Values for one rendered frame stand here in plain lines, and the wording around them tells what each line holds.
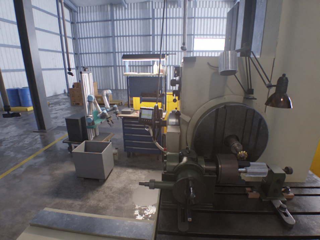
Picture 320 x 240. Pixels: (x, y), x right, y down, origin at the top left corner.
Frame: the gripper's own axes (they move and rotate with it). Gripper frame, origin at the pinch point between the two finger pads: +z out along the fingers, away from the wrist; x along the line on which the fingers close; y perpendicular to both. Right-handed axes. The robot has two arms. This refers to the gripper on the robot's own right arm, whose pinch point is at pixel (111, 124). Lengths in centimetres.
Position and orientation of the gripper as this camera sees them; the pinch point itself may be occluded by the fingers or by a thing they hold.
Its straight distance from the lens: 340.9
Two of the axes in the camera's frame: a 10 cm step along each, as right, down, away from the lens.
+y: -9.1, 3.5, 2.0
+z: 4.0, 8.3, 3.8
